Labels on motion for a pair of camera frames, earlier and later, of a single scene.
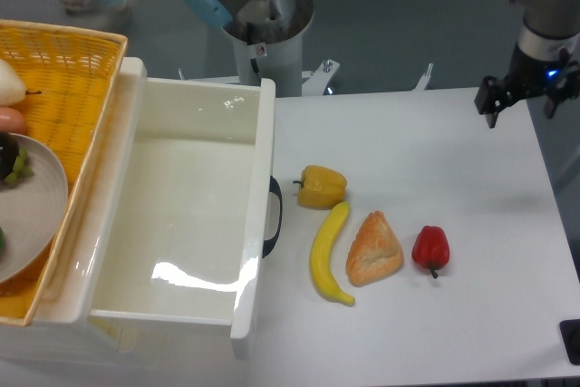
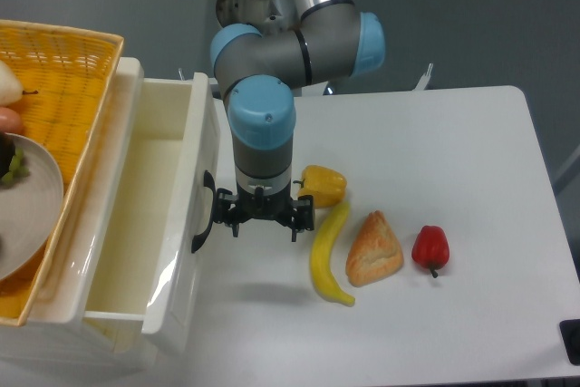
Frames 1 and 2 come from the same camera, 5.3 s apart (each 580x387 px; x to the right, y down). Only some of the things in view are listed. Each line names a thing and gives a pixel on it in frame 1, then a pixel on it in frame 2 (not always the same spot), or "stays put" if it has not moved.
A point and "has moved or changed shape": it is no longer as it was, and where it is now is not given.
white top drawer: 190,237 has moved or changed shape
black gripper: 526,78 → 247,206
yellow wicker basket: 70,75 stays put
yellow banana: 323,244 stays put
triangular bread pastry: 375,251 stays put
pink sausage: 11,120 stays put
